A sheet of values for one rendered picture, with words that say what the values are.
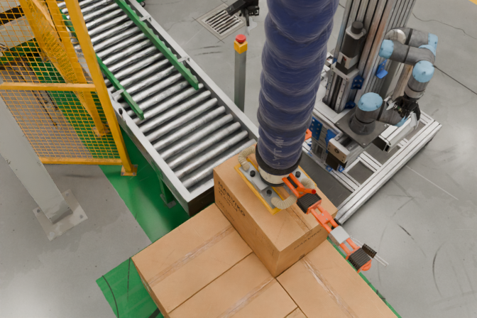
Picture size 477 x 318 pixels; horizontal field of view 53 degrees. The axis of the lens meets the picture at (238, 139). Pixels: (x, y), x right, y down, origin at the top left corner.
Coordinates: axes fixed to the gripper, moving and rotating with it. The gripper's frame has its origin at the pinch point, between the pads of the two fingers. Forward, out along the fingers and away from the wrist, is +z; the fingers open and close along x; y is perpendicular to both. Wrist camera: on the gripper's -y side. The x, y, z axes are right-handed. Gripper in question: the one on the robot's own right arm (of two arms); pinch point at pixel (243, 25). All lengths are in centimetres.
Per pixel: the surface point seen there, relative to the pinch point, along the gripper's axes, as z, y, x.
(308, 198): 28, 3, -93
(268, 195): 39, -12, -81
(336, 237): 28, 8, -116
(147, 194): 148, -73, -1
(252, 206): 53, -19, -78
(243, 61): 64, 12, 33
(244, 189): 53, -19, -67
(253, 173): 37, -15, -67
